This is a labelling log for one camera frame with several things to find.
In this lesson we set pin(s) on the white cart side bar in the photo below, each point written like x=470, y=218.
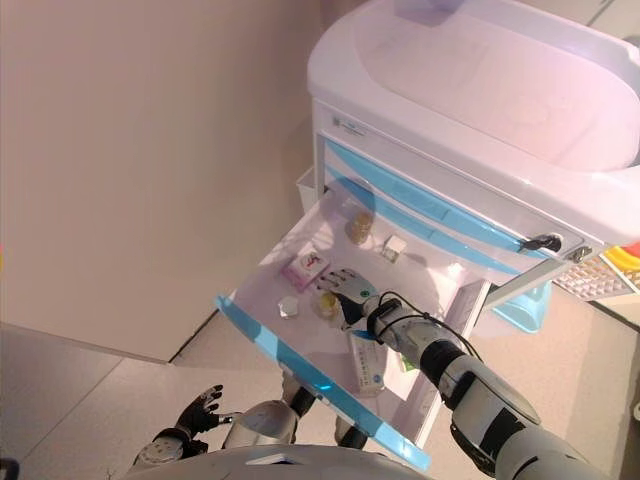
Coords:
x=540, y=275

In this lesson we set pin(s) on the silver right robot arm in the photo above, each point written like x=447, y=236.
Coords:
x=480, y=400

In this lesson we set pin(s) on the teal plastic waste bin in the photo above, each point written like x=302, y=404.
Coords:
x=525, y=310

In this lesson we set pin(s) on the silver cart latch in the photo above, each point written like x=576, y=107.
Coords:
x=579, y=254

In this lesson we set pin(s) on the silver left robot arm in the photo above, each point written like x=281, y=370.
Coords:
x=160, y=450

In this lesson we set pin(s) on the grey robot torso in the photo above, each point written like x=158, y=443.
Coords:
x=260, y=465

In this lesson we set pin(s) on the pink white medicine box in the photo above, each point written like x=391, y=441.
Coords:
x=305, y=270

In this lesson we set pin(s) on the beige woven basket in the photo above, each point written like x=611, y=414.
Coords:
x=585, y=280

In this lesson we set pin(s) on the red yellow plastic toy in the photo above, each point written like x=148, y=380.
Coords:
x=627, y=260

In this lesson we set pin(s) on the white medical cart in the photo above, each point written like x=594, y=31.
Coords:
x=500, y=100

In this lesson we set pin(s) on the white blue medicine box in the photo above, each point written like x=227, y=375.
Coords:
x=367, y=365

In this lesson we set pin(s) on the white green medicine packet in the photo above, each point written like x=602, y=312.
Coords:
x=407, y=362

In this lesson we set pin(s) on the white cart side bin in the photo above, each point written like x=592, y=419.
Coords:
x=306, y=192

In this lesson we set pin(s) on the dark right robot hand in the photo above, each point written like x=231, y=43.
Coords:
x=357, y=292

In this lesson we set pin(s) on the silver left robot leg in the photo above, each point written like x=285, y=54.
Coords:
x=260, y=422

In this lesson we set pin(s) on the dark left robot hand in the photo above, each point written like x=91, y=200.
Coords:
x=197, y=417

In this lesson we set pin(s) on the black cart key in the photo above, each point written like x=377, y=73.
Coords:
x=547, y=243

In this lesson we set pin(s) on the blue fronted cart drawer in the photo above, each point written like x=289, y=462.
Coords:
x=492, y=257
x=357, y=159
x=300, y=366

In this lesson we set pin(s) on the yellow clear pill jar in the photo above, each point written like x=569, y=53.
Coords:
x=360, y=227
x=327, y=302

